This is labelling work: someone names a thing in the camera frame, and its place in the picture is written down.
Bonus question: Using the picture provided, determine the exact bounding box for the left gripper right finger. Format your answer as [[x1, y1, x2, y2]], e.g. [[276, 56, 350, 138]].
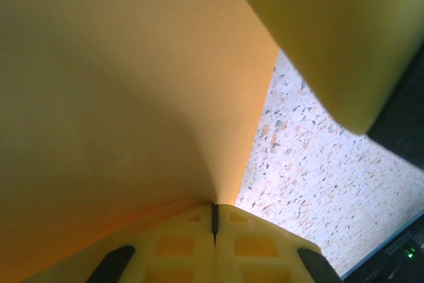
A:
[[215, 203, 345, 283]]

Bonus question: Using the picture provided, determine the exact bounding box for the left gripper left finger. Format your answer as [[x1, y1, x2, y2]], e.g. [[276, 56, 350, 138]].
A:
[[23, 203, 216, 283]]

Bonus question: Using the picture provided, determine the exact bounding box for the orange paper sheet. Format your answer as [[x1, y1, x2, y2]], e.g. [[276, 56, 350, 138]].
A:
[[0, 0, 281, 283]]

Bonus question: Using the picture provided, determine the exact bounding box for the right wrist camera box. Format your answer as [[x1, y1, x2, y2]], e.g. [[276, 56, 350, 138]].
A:
[[341, 209, 424, 283]]

